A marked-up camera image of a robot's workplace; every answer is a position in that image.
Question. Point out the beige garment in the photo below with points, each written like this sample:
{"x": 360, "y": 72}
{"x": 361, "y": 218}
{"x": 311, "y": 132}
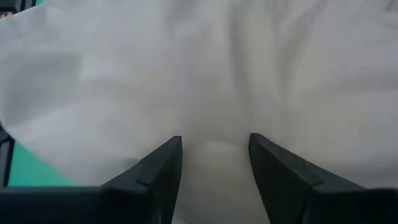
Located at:
{"x": 202, "y": 77}

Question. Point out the black metal table frame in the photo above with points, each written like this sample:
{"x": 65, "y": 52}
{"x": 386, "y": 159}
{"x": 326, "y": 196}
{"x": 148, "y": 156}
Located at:
{"x": 5, "y": 155}

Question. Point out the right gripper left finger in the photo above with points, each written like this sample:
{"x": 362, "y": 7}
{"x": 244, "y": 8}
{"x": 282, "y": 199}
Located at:
{"x": 155, "y": 186}

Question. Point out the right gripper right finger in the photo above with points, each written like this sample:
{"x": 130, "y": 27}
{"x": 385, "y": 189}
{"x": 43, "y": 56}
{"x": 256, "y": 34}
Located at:
{"x": 280, "y": 186}

